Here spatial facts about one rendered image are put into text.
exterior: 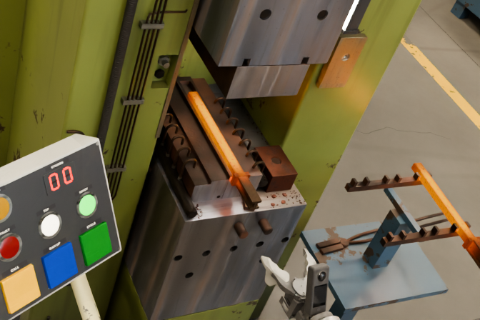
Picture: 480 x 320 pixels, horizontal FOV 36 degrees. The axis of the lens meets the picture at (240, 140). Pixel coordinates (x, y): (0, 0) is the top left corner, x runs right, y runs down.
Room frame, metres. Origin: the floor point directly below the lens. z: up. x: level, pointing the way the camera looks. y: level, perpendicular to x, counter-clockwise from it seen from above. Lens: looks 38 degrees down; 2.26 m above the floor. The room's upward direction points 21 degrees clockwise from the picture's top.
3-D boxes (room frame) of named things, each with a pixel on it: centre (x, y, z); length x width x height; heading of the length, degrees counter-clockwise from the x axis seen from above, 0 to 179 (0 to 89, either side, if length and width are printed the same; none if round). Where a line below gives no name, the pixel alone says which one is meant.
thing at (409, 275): (1.70, -0.53, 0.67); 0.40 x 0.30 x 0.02; 126
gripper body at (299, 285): (1.15, -0.29, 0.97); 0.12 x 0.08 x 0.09; 38
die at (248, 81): (1.61, 0.12, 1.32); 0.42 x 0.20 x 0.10; 38
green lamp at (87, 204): (1.09, 0.26, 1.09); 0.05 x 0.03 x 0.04; 128
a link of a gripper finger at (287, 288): (1.17, -0.23, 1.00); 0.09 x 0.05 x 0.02; 67
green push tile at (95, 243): (1.07, 0.22, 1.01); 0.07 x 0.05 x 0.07; 153
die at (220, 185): (1.61, 0.12, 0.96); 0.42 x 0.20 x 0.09; 38
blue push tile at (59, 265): (0.98, 0.26, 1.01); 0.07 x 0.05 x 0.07; 153
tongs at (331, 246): (1.85, -0.57, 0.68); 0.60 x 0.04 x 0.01; 133
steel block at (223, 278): (1.66, 0.08, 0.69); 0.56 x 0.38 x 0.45; 38
